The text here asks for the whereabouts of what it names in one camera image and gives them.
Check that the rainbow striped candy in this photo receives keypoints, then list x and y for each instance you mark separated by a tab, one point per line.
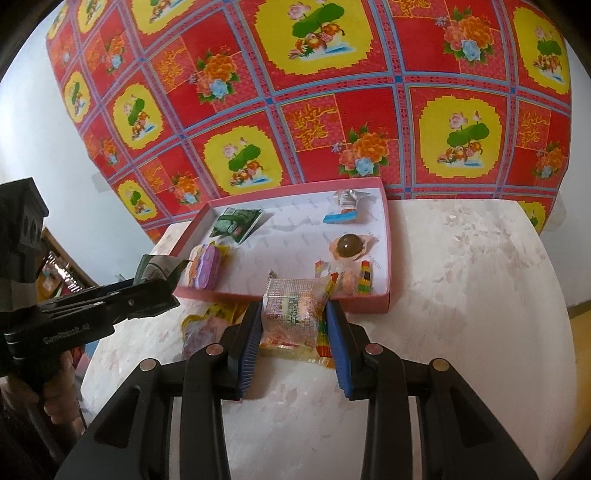
322	269

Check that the purple orange snack packet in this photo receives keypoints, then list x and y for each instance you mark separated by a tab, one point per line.
207	267

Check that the red floral printed cloth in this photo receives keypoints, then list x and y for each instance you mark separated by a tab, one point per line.
323	115

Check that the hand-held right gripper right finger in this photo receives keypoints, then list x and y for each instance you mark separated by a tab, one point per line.
339	350

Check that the person's left hand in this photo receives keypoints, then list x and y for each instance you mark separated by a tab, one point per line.
62	383

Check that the white pink cracker packet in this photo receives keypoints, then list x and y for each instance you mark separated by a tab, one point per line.
201	344

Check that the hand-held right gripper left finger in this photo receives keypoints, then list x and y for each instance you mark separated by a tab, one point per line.
247	350

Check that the wooden cabinet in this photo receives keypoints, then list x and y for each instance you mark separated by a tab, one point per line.
57	242

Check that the green white snack packet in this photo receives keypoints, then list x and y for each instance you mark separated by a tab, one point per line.
159	267

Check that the yellow cartoon snack packet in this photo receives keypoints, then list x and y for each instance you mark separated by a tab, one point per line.
217	316

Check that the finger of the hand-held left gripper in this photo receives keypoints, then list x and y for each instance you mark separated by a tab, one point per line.
138	286
147	304

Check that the brown jelly cup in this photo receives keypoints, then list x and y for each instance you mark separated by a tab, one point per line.
351	247

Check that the orange clear cake packet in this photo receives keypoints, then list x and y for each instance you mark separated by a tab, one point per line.
291	309

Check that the silver blue candy packet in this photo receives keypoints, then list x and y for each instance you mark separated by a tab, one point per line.
346	207

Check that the rainbow candy clear wrapper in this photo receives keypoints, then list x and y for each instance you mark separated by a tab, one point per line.
353	281

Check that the pink cardboard box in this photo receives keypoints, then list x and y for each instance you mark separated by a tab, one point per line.
295	240

